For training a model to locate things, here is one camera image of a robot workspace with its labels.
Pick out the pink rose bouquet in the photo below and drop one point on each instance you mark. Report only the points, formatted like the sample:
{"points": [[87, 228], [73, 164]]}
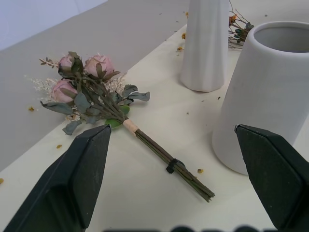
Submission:
{"points": [[96, 96]]}

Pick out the tall ribbed white vase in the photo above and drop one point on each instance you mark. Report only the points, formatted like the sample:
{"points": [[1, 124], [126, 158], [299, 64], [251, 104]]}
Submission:
{"points": [[205, 46]]}

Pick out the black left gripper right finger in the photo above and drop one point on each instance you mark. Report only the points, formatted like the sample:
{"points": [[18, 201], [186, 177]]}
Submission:
{"points": [[277, 176]]}

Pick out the orange dried flower bouquet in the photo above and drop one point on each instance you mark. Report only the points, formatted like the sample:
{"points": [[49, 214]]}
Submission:
{"points": [[239, 30]]}

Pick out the wide white ceramic vase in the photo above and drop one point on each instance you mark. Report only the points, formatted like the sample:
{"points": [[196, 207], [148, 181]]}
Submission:
{"points": [[263, 94]]}

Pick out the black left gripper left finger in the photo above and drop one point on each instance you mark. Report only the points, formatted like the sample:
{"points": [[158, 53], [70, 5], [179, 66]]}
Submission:
{"points": [[62, 183]]}

